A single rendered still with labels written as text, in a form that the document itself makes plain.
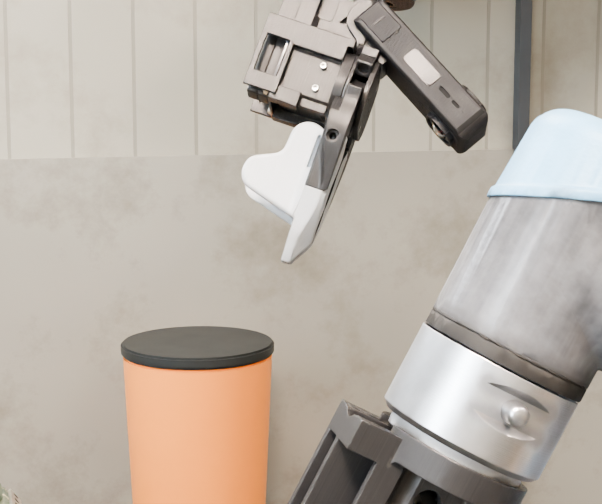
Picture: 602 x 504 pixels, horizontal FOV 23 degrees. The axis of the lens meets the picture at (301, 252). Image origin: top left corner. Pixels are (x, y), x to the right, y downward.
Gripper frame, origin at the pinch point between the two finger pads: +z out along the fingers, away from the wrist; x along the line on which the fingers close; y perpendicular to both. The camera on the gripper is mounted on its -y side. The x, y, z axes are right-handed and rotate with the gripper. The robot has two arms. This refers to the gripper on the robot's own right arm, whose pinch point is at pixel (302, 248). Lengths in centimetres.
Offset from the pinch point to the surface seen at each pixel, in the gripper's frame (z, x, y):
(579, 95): -146, -392, -35
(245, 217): -64, -375, 57
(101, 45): -96, -346, 115
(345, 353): -35, -399, 11
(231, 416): 1, -332, 34
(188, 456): 16, -333, 42
